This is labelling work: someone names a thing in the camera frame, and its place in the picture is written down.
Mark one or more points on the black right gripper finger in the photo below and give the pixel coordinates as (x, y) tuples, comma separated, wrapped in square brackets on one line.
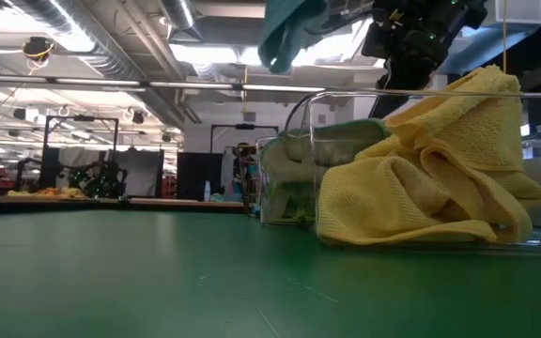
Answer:
[(345, 27), (350, 15)]

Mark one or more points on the teal blue microfiber towel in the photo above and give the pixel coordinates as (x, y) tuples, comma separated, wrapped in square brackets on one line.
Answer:
[(289, 33)]

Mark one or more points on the yellow terry microfiber towel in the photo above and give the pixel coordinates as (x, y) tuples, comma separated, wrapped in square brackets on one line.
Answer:
[(477, 122)]

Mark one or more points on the pale green microfiber towel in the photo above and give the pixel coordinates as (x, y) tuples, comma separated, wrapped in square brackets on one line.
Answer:
[(294, 159)]

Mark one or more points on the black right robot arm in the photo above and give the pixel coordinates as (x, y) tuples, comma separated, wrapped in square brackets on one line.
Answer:
[(463, 14)]

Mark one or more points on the white ceiling box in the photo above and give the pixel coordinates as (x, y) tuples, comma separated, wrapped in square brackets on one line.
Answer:
[(524, 11)]

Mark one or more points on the black panel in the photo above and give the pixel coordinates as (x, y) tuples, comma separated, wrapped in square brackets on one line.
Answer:
[(197, 176)]

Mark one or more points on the white spray bottle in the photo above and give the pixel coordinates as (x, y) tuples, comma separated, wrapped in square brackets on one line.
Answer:
[(207, 192)]

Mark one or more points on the black robot arms with lights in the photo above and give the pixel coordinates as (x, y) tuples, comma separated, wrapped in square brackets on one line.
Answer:
[(99, 180)]

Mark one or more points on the dark long table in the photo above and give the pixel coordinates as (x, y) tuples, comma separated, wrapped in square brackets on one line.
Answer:
[(111, 204)]

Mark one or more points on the black ceiling lamp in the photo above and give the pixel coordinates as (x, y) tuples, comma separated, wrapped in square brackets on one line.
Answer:
[(36, 48)]

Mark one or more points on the yellow cloths on table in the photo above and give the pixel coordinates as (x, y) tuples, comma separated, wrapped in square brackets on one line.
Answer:
[(50, 192)]

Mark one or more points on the low black metal frame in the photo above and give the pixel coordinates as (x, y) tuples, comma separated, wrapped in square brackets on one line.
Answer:
[(244, 126)]

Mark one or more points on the long ceiling light rail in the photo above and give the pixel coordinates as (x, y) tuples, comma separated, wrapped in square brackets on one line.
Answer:
[(111, 82)]

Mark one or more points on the tall black metal frame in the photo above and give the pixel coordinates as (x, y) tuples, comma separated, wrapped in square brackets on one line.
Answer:
[(47, 150)]

